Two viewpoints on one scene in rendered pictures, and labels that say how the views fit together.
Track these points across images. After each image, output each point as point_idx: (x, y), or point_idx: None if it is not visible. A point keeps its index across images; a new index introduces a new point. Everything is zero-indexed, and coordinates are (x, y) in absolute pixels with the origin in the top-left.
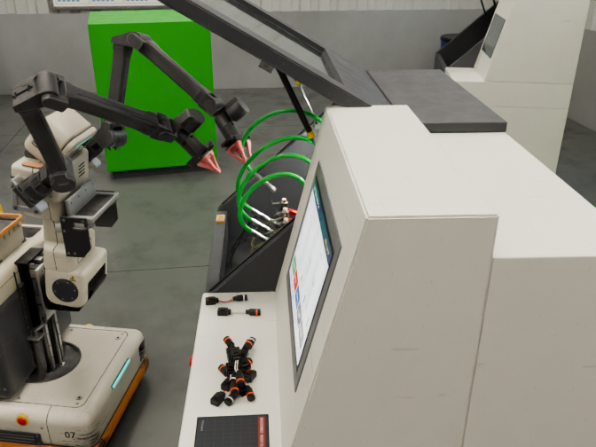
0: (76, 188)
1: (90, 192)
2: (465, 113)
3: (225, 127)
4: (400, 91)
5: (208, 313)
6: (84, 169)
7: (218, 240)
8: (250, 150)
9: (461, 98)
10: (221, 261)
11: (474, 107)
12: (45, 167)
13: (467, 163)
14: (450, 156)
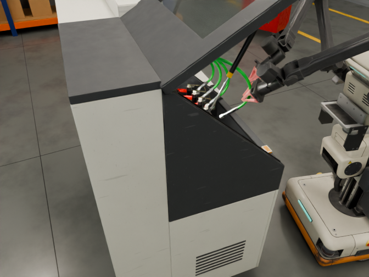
0: (358, 105)
1: (356, 116)
2: (80, 26)
3: None
4: (121, 43)
5: (209, 84)
6: (368, 104)
7: (248, 131)
8: (245, 95)
9: (73, 42)
10: (233, 117)
11: (70, 32)
12: None
13: (93, 11)
14: (99, 13)
